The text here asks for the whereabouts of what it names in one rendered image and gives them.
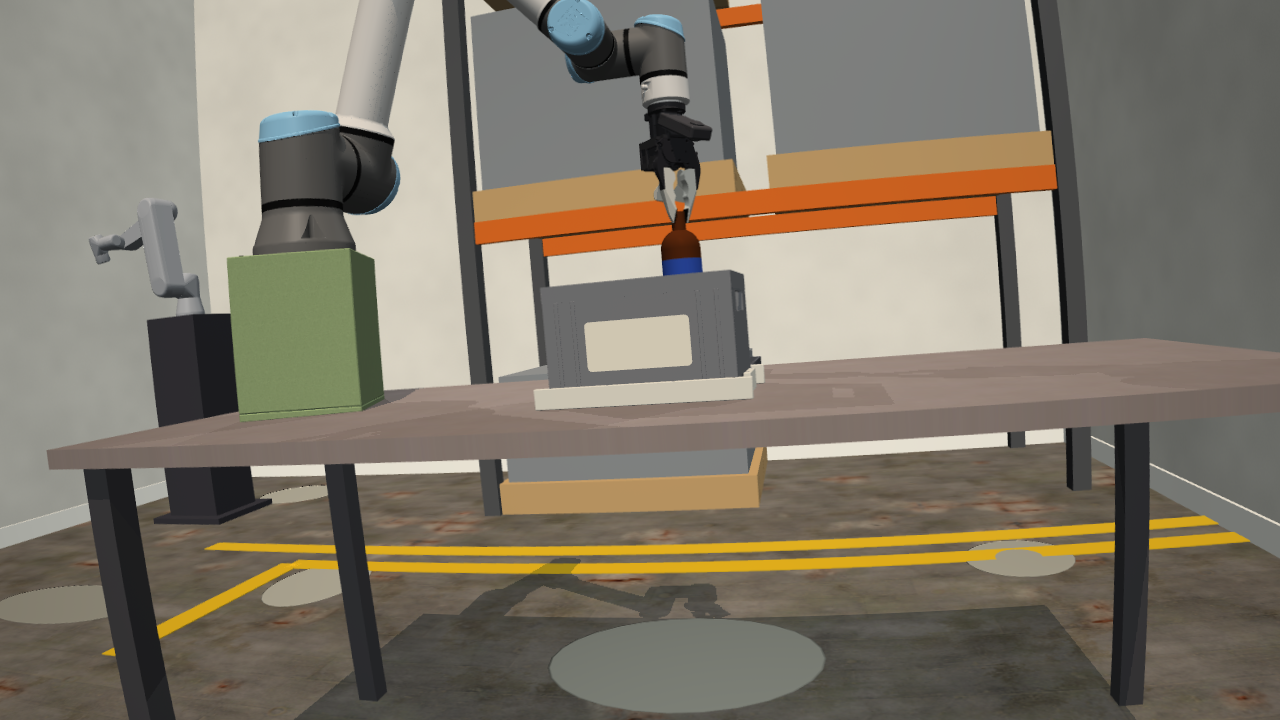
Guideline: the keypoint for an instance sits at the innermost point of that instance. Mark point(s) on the brown bottle with blue label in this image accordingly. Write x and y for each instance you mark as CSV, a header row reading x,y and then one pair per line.
x,y
680,249

